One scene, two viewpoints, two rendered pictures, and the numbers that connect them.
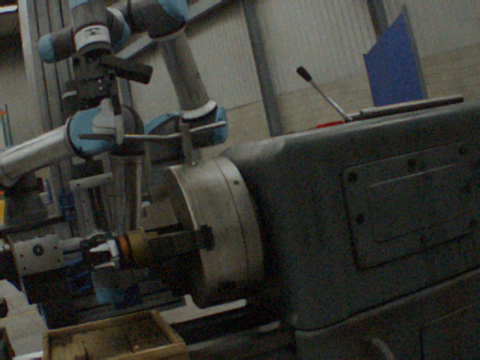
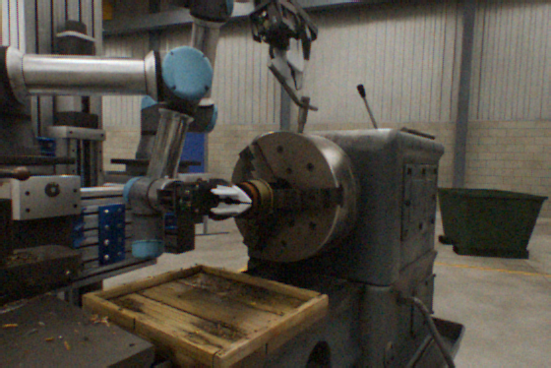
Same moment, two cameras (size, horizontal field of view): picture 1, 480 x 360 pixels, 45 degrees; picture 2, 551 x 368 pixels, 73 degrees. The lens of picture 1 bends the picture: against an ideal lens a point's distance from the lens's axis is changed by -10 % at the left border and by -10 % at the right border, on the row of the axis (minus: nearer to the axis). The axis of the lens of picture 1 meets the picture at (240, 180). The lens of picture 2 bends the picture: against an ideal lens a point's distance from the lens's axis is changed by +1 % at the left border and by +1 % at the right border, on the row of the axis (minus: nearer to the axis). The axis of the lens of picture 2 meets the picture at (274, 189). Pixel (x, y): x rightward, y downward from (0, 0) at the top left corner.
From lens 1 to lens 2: 0.95 m
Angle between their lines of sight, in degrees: 37
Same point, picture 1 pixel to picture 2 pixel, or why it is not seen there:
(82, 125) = (182, 63)
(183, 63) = (212, 54)
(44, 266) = (55, 211)
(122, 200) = (168, 154)
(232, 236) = (351, 199)
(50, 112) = (35, 43)
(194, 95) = not seen: hidden behind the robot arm
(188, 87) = not seen: hidden behind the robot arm
